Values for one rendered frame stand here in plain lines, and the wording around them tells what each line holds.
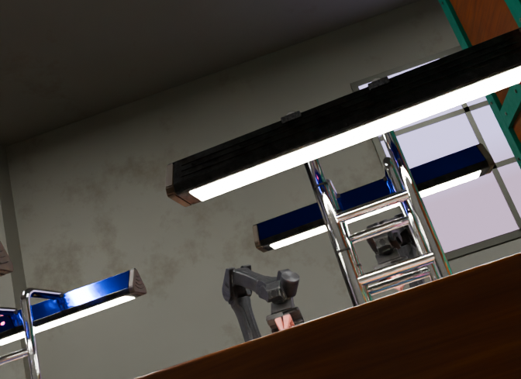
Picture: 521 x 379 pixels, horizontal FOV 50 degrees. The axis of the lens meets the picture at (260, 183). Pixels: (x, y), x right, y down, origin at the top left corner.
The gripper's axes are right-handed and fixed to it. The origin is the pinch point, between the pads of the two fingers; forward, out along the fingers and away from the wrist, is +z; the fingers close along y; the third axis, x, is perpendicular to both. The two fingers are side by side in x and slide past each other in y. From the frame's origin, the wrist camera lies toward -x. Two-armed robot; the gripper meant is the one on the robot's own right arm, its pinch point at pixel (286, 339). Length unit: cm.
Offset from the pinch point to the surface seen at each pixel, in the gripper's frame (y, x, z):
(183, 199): 4, -67, 41
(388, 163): 41, -45, 7
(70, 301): -52, -33, -2
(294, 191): -8, 66, -240
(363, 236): 30.0, -34.6, 16.8
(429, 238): 41, -44, 41
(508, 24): 82, -58, -21
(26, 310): -55, -41, 10
